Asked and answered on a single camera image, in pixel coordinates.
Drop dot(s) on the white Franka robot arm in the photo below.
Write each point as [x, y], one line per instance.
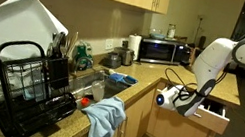
[210, 67]

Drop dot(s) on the blue sponge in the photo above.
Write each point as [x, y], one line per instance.
[116, 77]

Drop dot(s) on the small grey kitchen appliance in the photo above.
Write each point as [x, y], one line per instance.
[113, 60]

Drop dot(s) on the stainless steel toaster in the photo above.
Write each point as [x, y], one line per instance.
[125, 56]

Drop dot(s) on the black dish brush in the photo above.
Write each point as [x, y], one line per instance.
[131, 79]

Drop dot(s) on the white paper towel roll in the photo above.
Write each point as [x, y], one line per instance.
[134, 47]

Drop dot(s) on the clear drinking glass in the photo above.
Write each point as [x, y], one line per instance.
[97, 91]

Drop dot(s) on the black stainless microwave oven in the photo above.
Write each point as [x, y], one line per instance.
[157, 51]

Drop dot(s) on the stainless steel sink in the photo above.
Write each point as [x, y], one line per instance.
[84, 83]

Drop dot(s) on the green dish soap bottle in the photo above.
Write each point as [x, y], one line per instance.
[83, 55]

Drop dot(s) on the metal sink faucet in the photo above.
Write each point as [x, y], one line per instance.
[80, 64]

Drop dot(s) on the glass bowl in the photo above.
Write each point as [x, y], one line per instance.
[157, 35]

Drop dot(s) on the small red object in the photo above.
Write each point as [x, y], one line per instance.
[85, 102]

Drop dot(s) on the light blue cloth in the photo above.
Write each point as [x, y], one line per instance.
[103, 119]

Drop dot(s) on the glass jar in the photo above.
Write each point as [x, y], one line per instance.
[171, 31]

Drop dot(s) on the black utensil holder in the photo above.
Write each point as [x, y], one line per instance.
[58, 72]

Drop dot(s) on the utensils bundle in holder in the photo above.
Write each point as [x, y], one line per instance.
[60, 44]

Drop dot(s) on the wooden base cabinet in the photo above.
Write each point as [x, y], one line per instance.
[168, 134]

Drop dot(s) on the black floor lamp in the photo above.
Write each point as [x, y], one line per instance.
[199, 28]

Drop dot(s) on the clear plastic container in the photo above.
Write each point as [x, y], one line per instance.
[29, 79]

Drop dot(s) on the wooden cutlery organizer tray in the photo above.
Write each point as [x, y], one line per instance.
[212, 107]

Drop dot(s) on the white wall outlet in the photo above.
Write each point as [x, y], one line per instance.
[123, 42]

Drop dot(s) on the white wall switch plate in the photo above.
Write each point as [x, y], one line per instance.
[109, 44]

